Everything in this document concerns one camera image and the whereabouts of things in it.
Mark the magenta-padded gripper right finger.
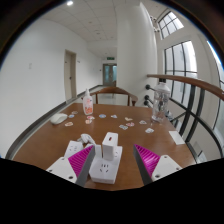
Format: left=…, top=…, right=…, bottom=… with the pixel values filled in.
left=132, top=143, right=184, bottom=186

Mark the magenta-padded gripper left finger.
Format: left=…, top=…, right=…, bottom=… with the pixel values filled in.
left=45, top=145, right=97, bottom=188

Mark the small white charger block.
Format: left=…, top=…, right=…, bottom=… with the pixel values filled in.
left=101, top=131, right=120, bottom=162

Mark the white paper card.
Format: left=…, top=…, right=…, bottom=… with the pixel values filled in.
left=168, top=130, right=186, bottom=146

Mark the white power strip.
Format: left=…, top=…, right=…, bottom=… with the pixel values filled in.
left=63, top=139, right=124, bottom=185

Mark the white computer mouse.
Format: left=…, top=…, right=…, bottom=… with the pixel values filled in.
left=49, top=113, right=69, bottom=126

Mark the clear plastic water bottle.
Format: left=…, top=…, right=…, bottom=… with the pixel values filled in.
left=151, top=81, right=172, bottom=123

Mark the white bottle with orange label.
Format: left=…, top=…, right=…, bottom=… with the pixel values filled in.
left=82, top=88, right=95, bottom=116

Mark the wood-topped black metal railing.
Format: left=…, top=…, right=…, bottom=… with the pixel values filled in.
left=143, top=73, right=224, bottom=162

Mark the brown wooden chair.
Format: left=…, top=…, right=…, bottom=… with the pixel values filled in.
left=90, top=86, right=139, bottom=107

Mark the white single door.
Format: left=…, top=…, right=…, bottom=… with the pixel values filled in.
left=63, top=49, right=78, bottom=102

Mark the glazed double door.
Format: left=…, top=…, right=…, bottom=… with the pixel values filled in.
left=102, top=63, right=118, bottom=87

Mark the tall black-framed window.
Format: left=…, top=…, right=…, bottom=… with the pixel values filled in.
left=163, top=40, right=198, bottom=108

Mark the small arched black-framed window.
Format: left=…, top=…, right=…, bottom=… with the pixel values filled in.
left=157, top=10, right=185, bottom=39

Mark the coiled white cable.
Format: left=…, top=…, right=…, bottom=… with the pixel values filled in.
left=77, top=133, right=97, bottom=148

